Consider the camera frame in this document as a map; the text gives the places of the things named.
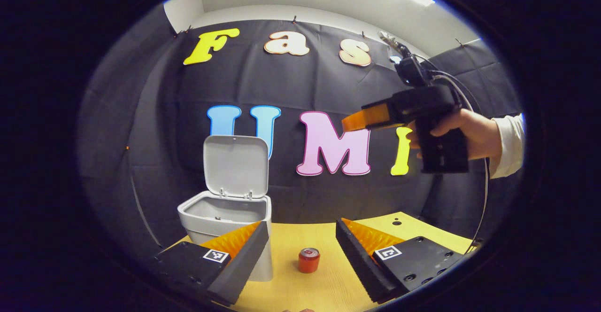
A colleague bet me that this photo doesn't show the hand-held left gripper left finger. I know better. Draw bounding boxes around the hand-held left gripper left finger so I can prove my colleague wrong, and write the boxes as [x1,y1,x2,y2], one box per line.
[150,221,271,307]

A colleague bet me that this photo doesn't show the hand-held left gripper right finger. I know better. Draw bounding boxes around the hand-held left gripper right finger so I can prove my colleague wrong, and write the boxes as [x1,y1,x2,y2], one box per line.
[335,217,470,304]

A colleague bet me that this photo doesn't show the red pop can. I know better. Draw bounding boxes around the red pop can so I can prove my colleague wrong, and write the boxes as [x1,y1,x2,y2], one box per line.
[298,248,321,274]

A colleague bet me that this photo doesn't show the white desktop garbage bin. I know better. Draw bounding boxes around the white desktop garbage bin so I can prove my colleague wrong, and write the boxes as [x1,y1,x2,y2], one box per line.
[177,135,273,282]

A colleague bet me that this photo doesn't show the wooden desktop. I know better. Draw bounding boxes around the wooden desktop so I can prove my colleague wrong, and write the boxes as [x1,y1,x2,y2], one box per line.
[164,211,475,312]

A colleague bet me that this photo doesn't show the black backdrop cloth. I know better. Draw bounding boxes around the black backdrop cloth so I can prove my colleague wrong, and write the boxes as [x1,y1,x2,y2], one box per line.
[77,4,524,265]

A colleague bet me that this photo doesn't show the thin grey cable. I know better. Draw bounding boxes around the thin grey cable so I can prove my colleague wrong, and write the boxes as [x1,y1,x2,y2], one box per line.
[423,54,490,254]

